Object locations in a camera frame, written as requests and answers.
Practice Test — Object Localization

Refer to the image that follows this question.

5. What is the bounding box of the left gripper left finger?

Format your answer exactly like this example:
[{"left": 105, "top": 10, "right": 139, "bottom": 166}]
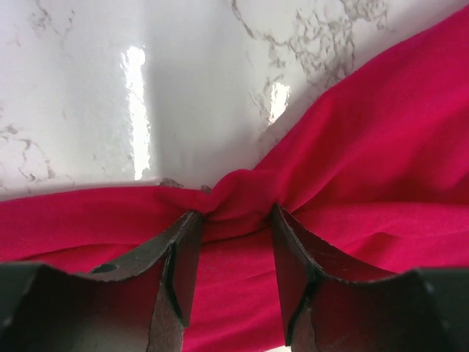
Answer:
[{"left": 1, "top": 211, "right": 202, "bottom": 351}]

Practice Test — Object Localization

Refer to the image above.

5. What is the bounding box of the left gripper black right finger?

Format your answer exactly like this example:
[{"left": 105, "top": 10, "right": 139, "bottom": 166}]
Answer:
[{"left": 271, "top": 205, "right": 468, "bottom": 351}]

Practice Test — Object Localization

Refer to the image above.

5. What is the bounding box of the red t-shirt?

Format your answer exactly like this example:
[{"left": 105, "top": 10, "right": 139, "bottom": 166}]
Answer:
[{"left": 1, "top": 9, "right": 468, "bottom": 351}]

